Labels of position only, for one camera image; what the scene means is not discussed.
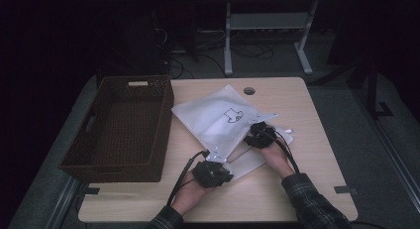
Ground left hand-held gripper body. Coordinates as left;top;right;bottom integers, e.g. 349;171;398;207
192;146;235;189

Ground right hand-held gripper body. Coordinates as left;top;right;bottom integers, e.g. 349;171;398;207
243;112;279;150

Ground white zippered laundry bag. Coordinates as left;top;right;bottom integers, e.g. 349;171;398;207
170;84;295;182

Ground brown wicker basket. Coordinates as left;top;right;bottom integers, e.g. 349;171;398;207
58;74;175;184

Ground person's right hand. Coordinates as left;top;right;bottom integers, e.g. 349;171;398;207
255;140;295;181

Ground person's left hand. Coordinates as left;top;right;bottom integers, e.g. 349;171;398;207
170;175;216;217

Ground black tape strip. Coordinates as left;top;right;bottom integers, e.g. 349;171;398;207
81;186;101;196
333;184;360;195

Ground black metal stand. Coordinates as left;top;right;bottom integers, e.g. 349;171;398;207
359;55;394;120

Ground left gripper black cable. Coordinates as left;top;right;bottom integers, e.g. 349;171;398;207
165;150;211;207

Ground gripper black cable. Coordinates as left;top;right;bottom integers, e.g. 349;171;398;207
262;127;301;174
165;150;211;207

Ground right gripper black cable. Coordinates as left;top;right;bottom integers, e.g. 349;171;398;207
262;127;301;174

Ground black floor cables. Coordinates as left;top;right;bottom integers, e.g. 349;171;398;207
155;26;275;80

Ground white metal desk frame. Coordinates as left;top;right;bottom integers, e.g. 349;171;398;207
211;0;320;76

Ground metal floor rail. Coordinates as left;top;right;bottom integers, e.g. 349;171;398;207
44;176;81;229
352;89;420;211

